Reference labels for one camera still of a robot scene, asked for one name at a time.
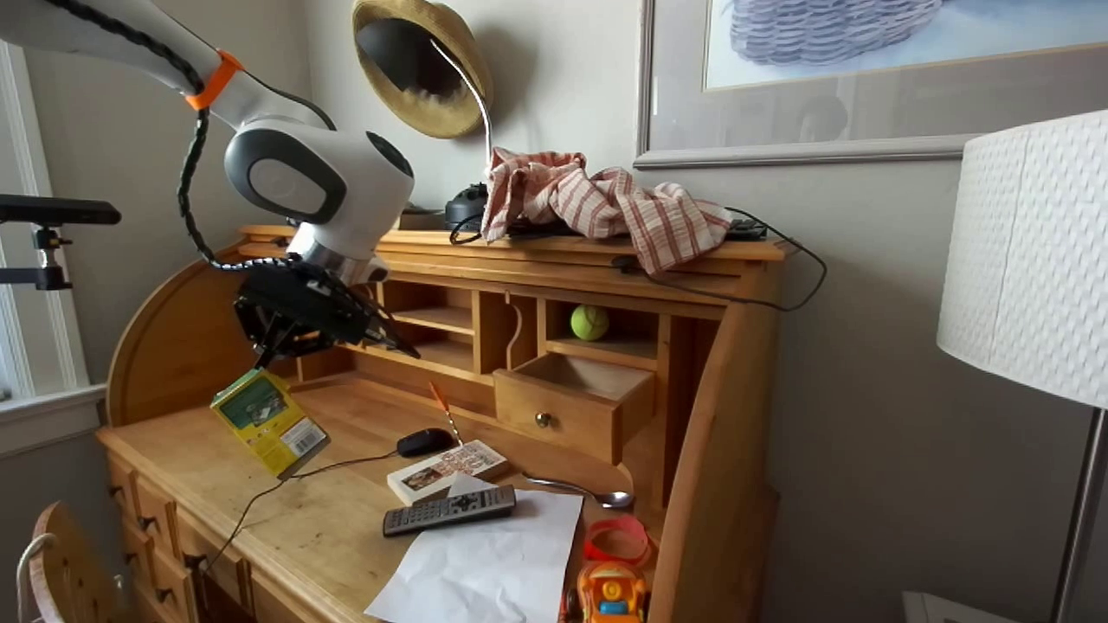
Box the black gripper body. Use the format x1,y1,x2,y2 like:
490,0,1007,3
234,261,394,365

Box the yellow green crayon box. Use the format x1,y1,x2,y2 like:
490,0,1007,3
209,366,334,480

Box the wide wooden desk drawer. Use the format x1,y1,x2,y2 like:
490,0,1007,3
492,351,658,468

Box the orange pencil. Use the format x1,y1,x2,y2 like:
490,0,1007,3
426,380,463,443

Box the black computer mouse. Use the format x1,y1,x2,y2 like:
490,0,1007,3
394,426,460,462

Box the white paperback book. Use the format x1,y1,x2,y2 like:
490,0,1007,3
384,437,514,508

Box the wooden roll-top desk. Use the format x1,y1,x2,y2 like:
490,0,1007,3
97,222,799,623

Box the grey remote control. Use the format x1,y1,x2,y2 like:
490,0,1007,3
380,480,520,539

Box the green tennis ball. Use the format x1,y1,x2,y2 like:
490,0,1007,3
567,300,612,348

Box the wooden chair back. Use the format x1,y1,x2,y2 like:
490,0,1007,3
11,498,125,623

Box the white paper sheet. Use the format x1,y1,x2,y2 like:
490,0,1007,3
364,473,589,623

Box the metal spoon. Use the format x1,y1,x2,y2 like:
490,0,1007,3
506,468,642,517

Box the orange toy car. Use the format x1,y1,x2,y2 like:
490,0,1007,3
572,562,651,623

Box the white lamp shade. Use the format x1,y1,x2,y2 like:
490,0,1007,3
935,108,1108,412

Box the grey lamp pole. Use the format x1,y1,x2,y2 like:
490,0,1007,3
1053,410,1108,623

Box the black mouse cable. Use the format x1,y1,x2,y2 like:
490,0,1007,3
201,447,402,569

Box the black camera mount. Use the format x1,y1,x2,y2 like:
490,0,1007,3
0,222,75,293

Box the orange cable strap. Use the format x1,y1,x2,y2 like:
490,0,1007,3
185,49,251,118

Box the black stereo camera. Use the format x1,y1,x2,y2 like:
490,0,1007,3
0,195,125,228

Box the thin white cord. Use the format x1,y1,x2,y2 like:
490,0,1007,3
426,32,499,168

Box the white strap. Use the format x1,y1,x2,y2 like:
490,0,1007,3
11,530,64,623

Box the black power cable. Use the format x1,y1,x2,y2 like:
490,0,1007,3
610,205,834,314

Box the framed wall picture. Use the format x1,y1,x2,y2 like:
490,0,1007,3
633,0,1108,172

